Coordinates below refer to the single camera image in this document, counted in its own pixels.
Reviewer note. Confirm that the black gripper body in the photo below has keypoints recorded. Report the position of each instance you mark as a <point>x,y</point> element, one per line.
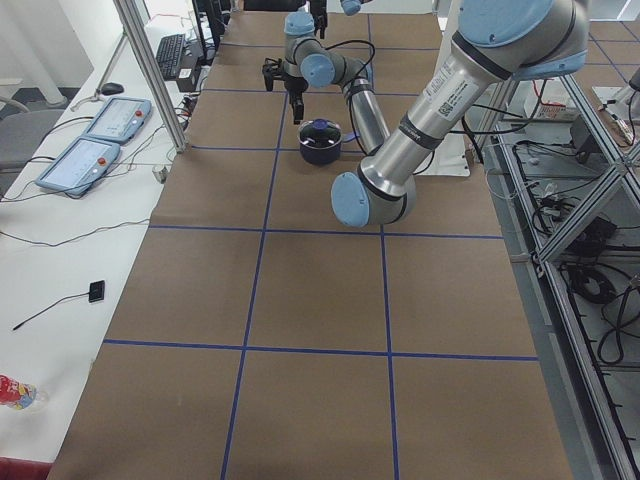
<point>295,85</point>

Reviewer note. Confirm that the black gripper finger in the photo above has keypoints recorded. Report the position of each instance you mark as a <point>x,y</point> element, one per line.
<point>297,110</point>

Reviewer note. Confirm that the glass lid blue knob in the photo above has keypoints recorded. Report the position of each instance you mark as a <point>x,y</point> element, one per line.
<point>319,134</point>

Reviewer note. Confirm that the dark blue saucepan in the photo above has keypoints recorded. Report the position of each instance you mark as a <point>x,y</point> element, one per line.
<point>325,156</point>

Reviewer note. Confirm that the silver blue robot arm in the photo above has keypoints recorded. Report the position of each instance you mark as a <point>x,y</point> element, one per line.
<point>319,13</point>
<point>495,41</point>

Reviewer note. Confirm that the black keyboard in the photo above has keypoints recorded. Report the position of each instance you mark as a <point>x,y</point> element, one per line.
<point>169,55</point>

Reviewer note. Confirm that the upper teach pendant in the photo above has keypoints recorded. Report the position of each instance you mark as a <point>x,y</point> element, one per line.
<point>119,119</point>

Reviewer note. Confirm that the teach pendant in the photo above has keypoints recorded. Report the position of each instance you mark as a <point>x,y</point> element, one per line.
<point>119,119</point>
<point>84,162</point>

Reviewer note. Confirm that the black computer mouse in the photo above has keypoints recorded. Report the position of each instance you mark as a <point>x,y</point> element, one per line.
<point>111,88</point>

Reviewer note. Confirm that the lower teach pendant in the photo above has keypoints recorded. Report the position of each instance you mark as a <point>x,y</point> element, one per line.
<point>84,162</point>

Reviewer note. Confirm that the small black device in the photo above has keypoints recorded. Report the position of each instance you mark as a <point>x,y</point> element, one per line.
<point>96,291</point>

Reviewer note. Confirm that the red yellow bottle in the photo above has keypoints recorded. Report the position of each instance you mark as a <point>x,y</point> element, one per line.
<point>21,396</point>

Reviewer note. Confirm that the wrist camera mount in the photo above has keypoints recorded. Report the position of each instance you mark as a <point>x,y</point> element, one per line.
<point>272,72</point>

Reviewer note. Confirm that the aluminium frame post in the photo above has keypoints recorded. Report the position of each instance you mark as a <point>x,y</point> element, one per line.
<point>134,29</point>

